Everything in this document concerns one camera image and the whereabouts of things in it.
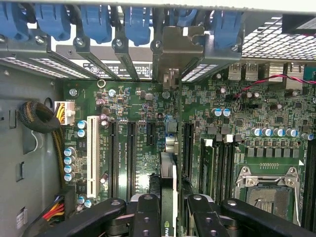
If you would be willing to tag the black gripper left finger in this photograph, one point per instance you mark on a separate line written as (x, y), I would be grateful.
(98, 214)

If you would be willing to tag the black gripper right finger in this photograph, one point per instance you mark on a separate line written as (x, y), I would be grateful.
(247, 217)

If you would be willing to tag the CPU socket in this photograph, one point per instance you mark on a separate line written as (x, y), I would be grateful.
(266, 202)

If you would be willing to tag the black power connector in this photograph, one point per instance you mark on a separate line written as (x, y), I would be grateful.
(69, 200)

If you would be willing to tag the black RAM slot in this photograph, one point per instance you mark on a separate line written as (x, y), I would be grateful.
(306, 185)
(233, 170)
(217, 172)
(313, 185)
(226, 172)

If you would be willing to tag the thin metal locking lever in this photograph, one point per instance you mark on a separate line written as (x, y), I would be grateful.
(298, 212)

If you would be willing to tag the long black expansion slot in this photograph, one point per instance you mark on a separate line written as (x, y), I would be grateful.
(131, 158)
(188, 148)
(113, 158)

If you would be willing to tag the white expansion slot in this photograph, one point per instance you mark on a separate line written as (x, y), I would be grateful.
(93, 153)

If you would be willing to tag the short black expansion slot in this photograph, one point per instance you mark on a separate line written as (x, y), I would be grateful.
(151, 133)

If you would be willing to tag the white power connector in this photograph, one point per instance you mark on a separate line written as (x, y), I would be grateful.
(67, 111)

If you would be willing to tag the green motherboard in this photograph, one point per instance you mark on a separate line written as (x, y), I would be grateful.
(138, 103)

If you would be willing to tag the silver rear port block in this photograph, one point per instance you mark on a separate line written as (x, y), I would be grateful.
(276, 71)
(293, 81)

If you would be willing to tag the metal USB port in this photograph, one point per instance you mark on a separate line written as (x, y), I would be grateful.
(235, 71)
(251, 71)

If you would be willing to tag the metal slot cover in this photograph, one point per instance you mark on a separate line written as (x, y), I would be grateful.
(96, 61)
(209, 56)
(127, 64)
(61, 69)
(22, 65)

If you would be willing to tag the teal rear port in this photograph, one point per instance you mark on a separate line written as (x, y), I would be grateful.
(310, 72)

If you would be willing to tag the grey open PC case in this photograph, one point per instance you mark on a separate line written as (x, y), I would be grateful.
(271, 44)

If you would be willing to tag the blue card retention clip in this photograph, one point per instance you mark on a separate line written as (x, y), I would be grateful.
(96, 24)
(187, 17)
(12, 22)
(53, 22)
(137, 27)
(227, 29)

